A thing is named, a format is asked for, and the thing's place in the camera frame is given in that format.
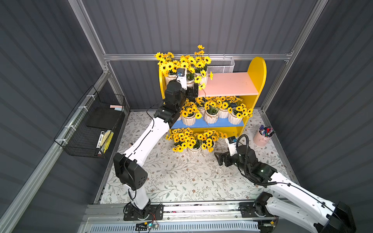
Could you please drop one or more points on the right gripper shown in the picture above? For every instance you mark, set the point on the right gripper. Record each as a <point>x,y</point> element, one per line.
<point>228,158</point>

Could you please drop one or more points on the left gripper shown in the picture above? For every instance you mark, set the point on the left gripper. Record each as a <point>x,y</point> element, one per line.
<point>192,91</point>

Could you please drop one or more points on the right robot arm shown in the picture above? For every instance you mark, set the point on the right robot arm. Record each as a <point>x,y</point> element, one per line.
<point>285,198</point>

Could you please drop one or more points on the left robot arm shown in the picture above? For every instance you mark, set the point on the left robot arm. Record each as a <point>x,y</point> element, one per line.
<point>129,165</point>

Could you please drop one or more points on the yellow wooden shelf unit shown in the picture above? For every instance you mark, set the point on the yellow wooden shelf unit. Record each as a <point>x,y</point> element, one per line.
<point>247,85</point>

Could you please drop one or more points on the white mesh desk tray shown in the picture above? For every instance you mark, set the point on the white mesh desk tray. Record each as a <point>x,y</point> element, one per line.
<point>221,65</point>

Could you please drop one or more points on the pink bucket with pens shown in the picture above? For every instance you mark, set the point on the pink bucket with pens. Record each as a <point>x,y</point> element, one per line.
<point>263,135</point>

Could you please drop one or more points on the floral patterned table mat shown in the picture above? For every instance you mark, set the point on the floral patterned table mat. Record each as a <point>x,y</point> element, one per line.
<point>186,177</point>

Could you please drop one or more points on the pink sticky notes pad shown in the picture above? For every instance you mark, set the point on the pink sticky notes pad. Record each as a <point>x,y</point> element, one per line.
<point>116,107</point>

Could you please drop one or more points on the yellow item in basket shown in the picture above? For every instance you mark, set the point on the yellow item in basket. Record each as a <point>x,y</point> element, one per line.
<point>106,140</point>

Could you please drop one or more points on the white marker in basket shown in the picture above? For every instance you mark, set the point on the white marker in basket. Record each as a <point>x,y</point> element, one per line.
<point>100,139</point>

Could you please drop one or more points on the green circuit board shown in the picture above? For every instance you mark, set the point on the green circuit board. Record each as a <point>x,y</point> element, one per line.
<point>146,226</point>

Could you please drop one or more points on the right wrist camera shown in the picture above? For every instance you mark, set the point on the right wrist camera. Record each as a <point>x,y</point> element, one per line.
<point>232,145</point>

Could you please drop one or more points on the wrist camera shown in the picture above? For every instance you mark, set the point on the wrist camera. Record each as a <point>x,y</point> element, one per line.
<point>232,145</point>
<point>181,77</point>

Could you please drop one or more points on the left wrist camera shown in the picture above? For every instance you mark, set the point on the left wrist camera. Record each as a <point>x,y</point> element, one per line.
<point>181,77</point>

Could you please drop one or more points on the black wire wall basket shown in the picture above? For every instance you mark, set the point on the black wire wall basket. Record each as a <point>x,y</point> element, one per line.
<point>81,132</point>

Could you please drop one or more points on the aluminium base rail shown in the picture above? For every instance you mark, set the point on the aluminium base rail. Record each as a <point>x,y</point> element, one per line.
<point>187,217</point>

